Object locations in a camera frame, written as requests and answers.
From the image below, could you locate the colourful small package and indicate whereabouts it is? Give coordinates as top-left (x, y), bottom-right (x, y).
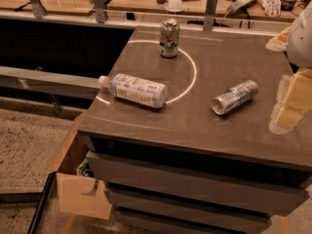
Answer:
top-left (261, 0), bottom-right (281, 17)

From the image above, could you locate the blue plastic bottle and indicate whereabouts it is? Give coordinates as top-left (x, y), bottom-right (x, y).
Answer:
top-left (98, 73), bottom-right (168, 109)

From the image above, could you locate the grey drawer cabinet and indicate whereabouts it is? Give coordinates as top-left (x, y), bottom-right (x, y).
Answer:
top-left (78, 27), bottom-right (312, 234)

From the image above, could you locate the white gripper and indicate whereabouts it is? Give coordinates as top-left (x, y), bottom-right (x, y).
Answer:
top-left (265, 2), bottom-right (312, 135)

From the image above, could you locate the white cup on desk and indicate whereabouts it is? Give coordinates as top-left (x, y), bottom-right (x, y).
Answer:
top-left (164, 0), bottom-right (184, 13)

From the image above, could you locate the cardboard box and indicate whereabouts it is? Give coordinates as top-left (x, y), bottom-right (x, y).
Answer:
top-left (47, 113), bottom-right (112, 220)

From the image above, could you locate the green 7up can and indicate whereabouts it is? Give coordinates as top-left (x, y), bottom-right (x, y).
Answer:
top-left (159, 19), bottom-right (179, 58)

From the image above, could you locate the black mesh cup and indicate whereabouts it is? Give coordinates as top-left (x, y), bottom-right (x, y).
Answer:
top-left (281, 0), bottom-right (297, 11)

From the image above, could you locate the grey stapler device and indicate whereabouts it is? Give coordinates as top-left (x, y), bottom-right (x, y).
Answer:
top-left (227, 0), bottom-right (257, 16)

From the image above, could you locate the metal rail frame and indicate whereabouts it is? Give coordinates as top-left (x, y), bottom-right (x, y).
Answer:
top-left (0, 0), bottom-right (296, 32)

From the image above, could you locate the silver blue can lying down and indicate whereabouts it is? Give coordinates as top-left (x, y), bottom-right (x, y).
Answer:
top-left (211, 80), bottom-right (258, 116)

